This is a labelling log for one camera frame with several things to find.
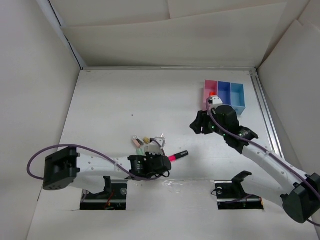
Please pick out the pink eraser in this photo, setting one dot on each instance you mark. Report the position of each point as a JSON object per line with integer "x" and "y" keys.
{"x": 137, "y": 144}

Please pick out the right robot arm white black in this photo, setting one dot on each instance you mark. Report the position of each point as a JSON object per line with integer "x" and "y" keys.
{"x": 297, "y": 192}

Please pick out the pink highlighter black body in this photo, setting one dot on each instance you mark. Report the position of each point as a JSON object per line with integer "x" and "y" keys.
{"x": 178, "y": 156}

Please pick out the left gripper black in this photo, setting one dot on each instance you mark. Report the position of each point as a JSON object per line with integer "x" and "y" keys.
{"x": 148, "y": 155}

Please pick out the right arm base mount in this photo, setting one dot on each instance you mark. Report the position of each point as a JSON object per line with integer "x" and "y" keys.
{"x": 230, "y": 194}

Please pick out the light blue container box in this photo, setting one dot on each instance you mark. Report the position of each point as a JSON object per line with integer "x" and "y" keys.
{"x": 237, "y": 95}

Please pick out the green eraser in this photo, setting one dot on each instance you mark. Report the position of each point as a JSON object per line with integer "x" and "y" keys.
{"x": 140, "y": 152}

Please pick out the tan eraser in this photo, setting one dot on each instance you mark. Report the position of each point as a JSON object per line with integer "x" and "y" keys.
{"x": 146, "y": 140}

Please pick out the pink container box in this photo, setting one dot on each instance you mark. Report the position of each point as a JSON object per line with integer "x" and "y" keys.
{"x": 210, "y": 86}

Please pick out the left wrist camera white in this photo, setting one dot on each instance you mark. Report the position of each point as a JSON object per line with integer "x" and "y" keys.
{"x": 155, "y": 146}

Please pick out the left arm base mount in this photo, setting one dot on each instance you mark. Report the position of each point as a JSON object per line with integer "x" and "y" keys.
{"x": 112, "y": 198}

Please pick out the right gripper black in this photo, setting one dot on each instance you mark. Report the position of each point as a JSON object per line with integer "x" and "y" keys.
{"x": 200, "y": 120}

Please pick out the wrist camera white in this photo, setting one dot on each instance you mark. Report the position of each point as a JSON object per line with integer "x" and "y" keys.
{"x": 215, "y": 101}
{"x": 155, "y": 146}

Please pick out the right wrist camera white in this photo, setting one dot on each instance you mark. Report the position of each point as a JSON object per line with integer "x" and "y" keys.
{"x": 215, "y": 101}

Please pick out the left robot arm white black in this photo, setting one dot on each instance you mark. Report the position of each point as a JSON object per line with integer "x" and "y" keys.
{"x": 67, "y": 167}

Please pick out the dark blue container box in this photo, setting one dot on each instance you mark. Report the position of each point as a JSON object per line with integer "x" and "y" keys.
{"x": 224, "y": 92}

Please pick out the orange highlighter black body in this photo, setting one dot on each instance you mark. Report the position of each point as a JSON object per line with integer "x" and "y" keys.
{"x": 213, "y": 94}

